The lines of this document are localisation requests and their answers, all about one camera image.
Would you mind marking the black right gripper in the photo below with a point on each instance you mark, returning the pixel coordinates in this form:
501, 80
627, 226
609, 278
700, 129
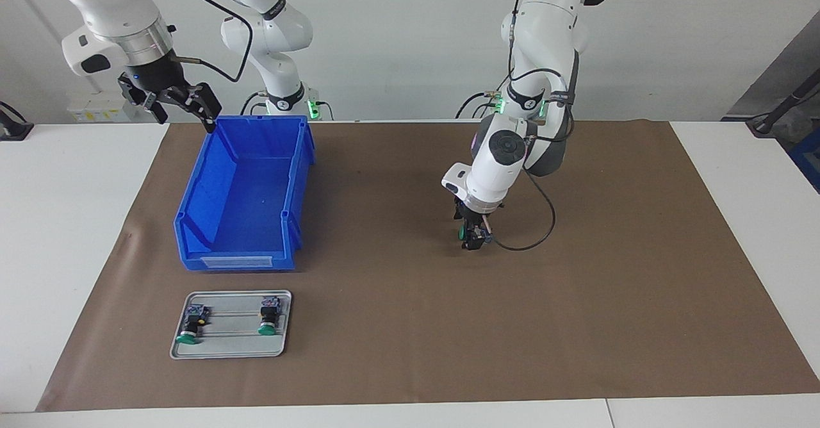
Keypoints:
152, 75

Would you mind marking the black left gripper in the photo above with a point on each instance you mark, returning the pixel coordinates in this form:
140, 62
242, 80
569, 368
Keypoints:
474, 216

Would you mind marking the green push button switch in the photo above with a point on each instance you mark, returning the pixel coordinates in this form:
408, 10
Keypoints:
190, 336
461, 230
266, 329

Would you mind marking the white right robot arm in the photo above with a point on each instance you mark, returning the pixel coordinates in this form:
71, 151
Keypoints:
115, 5

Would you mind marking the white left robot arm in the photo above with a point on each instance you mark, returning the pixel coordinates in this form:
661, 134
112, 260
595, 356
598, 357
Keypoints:
506, 159

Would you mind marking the blue plastic storage bin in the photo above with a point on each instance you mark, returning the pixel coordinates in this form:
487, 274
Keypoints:
243, 197

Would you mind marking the brown paper table mat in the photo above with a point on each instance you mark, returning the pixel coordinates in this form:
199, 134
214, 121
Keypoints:
576, 319

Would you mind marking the black desk object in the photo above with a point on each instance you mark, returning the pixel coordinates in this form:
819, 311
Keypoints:
13, 130

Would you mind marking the grey metal tray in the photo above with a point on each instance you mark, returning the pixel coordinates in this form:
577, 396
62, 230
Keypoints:
237, 345

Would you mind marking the blue crate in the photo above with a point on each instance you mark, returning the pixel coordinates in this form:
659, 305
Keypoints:
810, 159

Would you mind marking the black stand pole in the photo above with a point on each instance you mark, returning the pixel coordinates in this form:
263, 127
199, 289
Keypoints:
791, 98

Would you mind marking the grey partition panel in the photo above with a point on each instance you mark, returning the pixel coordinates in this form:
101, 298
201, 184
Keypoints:
788, 63

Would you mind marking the white wall box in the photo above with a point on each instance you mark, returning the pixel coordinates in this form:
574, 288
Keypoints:
102, 107

